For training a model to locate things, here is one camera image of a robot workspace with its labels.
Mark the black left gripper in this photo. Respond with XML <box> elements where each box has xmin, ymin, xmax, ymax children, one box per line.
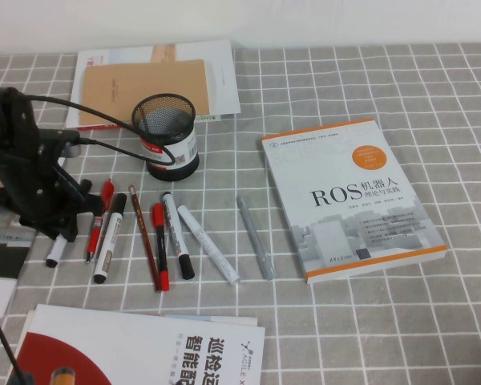
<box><xmin>0</xmin><ymin>127</ymin><xmax>106</xmax><ymax>245</ymax></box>

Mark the small white black-capped marker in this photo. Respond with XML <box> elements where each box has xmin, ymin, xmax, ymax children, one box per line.
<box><xmin>45</xmin><ymin>234</ymin><xmax>70</xmax><ymax>269</ymax></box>

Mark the red gel pen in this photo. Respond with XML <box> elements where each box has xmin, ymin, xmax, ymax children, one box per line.
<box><xmin>84</xmin><ymin>178</ymin><xmax>116</xmax><ymax>265</ymax></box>

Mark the black mesh pen holder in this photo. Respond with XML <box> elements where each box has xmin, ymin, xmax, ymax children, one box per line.
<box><xmin>131</xmin><ymin>92</ymin><xmax>200</xmax><ymax>182</ymax></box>

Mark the grey pen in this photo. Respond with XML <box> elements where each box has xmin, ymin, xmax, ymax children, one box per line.
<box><xmin>236</xmin><ymin>195</ymin><xmax>277</xmax><ymax>281</ymax></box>

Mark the white marker with black caps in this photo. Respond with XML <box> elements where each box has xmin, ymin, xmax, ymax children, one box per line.
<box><xmin>92</xmin><ymin>192</ymin><xmax>128</xmax><ymax>285</ymax></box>

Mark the photo-printed brochure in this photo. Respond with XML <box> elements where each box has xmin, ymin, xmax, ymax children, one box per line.
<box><xmin>0</xmin><ymin>168</ymin><xmax>38</xmax><ymax>278</ymax></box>

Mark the brown wooden pencil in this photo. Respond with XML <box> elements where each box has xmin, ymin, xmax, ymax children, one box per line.
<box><xmin>127</xmin><ymin>184</ymin><xmax>164</xmax><ymax>293</ymax></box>

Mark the red and black marker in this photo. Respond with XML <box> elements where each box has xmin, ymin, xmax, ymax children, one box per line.
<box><xmin>150</xmin><ymin>202</ymin><xmax>172</xmax><ymax>292</ymax></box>

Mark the small white card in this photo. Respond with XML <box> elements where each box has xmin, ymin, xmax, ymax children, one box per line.
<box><xmin>0</xmin><ymin>276</ymin><xmax>18</xmax><ymax>318</ymax></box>

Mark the printed white black-capped marker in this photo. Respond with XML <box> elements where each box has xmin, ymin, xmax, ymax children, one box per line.
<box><xmin>161</xmin><ymin>191</ymin><xmax>196</xmax><ymax>281</ymax></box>

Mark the brown paper notebook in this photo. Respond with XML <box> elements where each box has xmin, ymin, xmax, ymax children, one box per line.
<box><xmin>79</xmin><ymin>59</ymin><xmax>212</xmax><ymax>128</ymax></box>

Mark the red white AgileX brochure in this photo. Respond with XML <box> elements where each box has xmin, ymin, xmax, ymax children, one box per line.
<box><xmin>6</xmin><ymin>303</ymin><xmax>266</xmax><ymax>385</ymax></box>

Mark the plain white marker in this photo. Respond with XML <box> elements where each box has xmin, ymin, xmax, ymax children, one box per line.
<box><xmin>176</xmin><ymin>205</ymin><xmax>241</xmax><ymax>286</ymax></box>

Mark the white paper sheet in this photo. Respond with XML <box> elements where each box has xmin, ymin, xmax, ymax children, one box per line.
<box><xmin>164</xmin><ymin>314</ymin><xmax>260</xmax><ymax>328</ymax></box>

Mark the white booklet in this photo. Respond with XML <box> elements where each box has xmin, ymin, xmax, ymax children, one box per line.
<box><xmin>66</xmin><ymin>38</ymin><xmax>241</xmax><ymax>130</ymax></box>

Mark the white orange ROS book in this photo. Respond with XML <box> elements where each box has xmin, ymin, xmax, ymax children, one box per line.
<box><xmin>260</xmin><ymin>118</ymin><xmax>448</xmax><ymax>285</ymax></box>

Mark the grey white-checked tablecloth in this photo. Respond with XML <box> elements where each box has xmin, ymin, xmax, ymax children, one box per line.
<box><xmin>0</xmin><ymin>42</ymin><xmax>481</xmax><ymax>385</ymax></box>

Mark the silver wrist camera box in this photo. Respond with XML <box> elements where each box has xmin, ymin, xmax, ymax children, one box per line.
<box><xmin>59</xmin><ymin>140</ymin><xmax>83</xmax><ymax>160</ymax></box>

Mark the black camera cable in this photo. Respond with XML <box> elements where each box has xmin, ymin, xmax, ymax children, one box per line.
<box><xmin>22</xmin><ymin>94</ymin><xmax>181</xmax><ymax>166</ymax></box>

